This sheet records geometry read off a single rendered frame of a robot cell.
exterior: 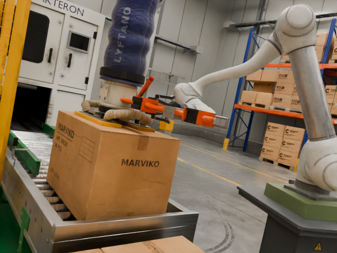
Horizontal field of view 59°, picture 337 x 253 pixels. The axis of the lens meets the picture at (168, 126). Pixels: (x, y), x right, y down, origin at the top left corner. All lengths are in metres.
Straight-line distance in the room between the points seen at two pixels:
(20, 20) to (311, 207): 1.63
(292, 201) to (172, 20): 11.11
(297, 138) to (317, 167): 7.73
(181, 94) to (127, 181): 0.55
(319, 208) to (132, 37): 1.11
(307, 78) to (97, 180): 0.92
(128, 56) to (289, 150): 7.95
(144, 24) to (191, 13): 11.35
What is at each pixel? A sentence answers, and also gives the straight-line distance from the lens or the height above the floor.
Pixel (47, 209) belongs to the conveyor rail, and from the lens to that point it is 1.31.
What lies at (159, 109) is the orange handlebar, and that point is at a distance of 1.16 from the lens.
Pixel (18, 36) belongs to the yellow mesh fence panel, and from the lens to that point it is 1.76.
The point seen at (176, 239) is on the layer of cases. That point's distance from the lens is 1.34.
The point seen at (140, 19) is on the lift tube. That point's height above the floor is 1.46.
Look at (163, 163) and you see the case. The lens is 1.35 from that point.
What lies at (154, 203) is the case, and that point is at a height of 0.65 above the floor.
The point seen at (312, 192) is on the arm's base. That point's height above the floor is 0.84.
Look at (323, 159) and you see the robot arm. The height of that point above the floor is 1.01.
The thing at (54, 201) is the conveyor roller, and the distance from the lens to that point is 1.55.
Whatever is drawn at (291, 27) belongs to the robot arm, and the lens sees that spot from 1.28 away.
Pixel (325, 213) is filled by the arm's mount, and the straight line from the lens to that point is 1.46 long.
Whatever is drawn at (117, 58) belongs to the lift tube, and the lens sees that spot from 1.43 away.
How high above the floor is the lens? 1.09
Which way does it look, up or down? 4 degrees down
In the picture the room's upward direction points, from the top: 12 degrees clockwise
